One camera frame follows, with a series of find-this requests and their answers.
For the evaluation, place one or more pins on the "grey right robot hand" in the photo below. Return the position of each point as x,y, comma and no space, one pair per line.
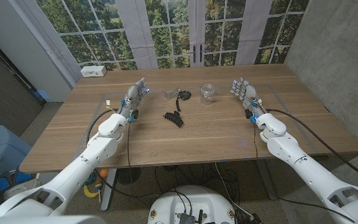
248,93

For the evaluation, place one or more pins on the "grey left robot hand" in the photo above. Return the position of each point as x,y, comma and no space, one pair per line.
132,95

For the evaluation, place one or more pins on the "clear glass hinged jar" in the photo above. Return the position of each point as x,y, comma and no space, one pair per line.
207,93

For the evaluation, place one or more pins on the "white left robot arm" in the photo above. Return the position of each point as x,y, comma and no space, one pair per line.
89,155

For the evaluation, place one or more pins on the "white robot base with electronics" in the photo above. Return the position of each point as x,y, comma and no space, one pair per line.
194,202

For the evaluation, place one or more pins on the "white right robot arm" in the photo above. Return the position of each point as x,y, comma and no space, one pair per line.
297,161

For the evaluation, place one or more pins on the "black claw hair clip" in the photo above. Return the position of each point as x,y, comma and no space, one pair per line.
173,119

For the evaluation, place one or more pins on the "clear plastic piece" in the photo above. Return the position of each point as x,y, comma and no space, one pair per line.
172,93

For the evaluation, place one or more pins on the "white power strip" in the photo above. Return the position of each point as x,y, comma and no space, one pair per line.
93,71

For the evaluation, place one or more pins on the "printed window forest backdrop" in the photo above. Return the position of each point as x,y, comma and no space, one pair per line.
104,31

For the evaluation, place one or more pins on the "black round ribbed disc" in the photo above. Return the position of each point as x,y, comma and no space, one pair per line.
128,175

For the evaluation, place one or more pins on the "small orange ball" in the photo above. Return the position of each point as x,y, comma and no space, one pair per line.
104,173

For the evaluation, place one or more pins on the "grey table leg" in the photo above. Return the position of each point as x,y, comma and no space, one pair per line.
267,183

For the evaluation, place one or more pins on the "teal toy tray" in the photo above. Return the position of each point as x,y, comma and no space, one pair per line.
90,180

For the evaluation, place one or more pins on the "colourful toy tool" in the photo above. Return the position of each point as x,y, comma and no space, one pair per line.
99,188

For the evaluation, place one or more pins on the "white table leg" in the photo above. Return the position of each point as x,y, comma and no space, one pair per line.
108,193

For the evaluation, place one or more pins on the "yellow toy banana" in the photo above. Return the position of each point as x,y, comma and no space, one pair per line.
89,193

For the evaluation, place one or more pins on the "blue-grey storage bin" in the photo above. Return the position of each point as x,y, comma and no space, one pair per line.
2,149

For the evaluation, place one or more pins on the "white robot torso edge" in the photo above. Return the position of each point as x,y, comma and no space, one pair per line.
42,220

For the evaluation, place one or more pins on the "black framed blue object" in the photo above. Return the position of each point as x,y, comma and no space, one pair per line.
0,184

